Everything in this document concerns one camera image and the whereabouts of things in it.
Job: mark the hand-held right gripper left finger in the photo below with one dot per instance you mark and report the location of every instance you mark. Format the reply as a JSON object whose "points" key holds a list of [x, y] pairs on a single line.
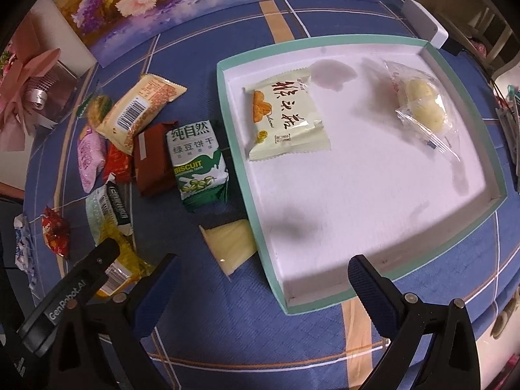
{"points": [[156, 296]]}

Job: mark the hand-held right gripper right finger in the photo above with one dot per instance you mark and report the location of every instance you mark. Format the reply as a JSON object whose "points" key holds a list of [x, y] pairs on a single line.
{"points": [[371, 292]]}

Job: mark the pink snack packet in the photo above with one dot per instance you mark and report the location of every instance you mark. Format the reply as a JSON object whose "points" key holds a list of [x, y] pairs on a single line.
{"points": [[90, 158]]}

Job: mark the brown red snack packet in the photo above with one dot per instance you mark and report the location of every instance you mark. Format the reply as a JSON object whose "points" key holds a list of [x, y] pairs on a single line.
{"points": [[152, 162]]}

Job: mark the white device box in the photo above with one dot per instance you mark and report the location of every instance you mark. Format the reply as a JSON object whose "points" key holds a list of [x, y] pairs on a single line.
{"points": [[422, 20]]}

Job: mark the teal rimmed white box tray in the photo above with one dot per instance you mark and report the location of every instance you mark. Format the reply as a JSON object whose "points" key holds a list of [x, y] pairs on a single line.
{"points": [[345, 195]]}

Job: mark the pale green snack packet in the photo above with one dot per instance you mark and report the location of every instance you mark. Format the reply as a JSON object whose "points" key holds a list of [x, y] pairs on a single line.
{"points": [[284, 118]]}

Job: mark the green yellow snack packet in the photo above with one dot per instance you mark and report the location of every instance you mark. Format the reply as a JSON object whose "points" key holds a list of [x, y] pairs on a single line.
{"points": [[97, 107]]}

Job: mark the floral painting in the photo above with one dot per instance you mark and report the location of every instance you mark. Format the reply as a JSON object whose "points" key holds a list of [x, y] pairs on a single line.
{"points": [[162, 20]]}

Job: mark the small black block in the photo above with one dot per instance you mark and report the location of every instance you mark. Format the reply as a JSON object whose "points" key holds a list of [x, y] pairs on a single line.
{"points": [[451, 46]]}

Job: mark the red twisted-end snack packet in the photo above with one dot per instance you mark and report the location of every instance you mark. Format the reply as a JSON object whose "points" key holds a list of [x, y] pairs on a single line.
{"points": [[57, 231]]}

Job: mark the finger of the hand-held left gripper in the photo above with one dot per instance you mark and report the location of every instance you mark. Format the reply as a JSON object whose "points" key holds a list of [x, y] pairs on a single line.
{"points": [[101, 258]]}

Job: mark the blue plaid cloth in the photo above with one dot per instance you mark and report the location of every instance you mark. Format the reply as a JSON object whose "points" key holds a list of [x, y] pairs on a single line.
{"points": [[284, 333]]}

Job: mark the beige barcode snack packet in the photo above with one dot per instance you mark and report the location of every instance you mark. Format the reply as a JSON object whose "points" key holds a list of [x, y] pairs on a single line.
{"points": [[138, 105]]}

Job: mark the green white biscuit packet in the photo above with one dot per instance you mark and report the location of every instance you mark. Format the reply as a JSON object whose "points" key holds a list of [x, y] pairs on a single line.
{"points": [[197, 162]]}

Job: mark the pink container with flowers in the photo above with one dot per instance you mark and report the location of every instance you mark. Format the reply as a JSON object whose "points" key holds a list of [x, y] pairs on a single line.
{"points": [[24, 73]]}

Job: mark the pale yellow jelly cup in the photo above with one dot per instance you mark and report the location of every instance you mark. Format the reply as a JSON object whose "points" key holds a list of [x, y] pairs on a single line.
{"points": [[231, 243]]}

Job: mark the clear packet of yellow balls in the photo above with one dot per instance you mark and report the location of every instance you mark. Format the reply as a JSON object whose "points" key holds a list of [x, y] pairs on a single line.
{"points": [[422, 105]]}

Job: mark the blue white wrapper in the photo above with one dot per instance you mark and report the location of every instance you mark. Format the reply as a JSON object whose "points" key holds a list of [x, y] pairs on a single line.
{"points": [[24, 252]]}

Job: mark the clear green black-label packet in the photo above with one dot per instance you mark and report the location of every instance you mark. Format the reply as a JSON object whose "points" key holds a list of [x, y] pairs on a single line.
{"points": [[105, 211]]}

